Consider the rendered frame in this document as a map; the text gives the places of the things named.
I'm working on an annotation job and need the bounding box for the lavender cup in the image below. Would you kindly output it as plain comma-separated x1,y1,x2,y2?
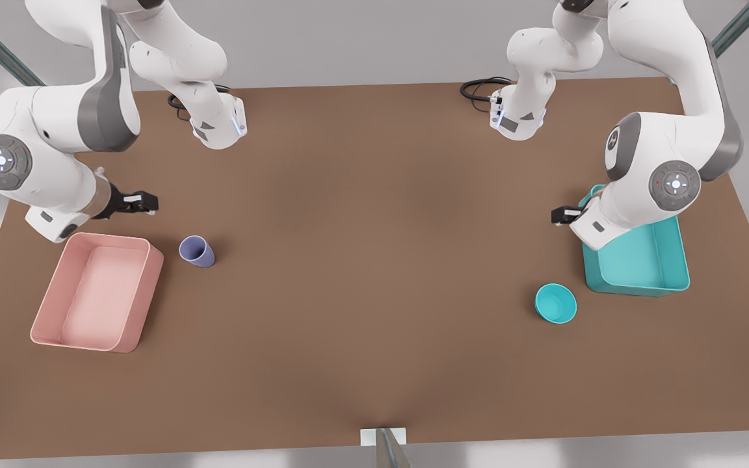
179,235,216,268

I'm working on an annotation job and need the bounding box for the teal rectangular box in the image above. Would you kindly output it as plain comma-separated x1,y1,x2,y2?
578,185,690,298

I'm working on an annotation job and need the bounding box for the teal bowl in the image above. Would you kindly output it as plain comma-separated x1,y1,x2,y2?
535,283,578,325

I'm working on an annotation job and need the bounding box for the pink rectangular box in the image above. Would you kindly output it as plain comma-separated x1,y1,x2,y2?
30,232,164,354

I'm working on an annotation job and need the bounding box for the black cable loop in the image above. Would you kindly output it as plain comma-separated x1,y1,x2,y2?
460,77,516,112
167,84,232,122

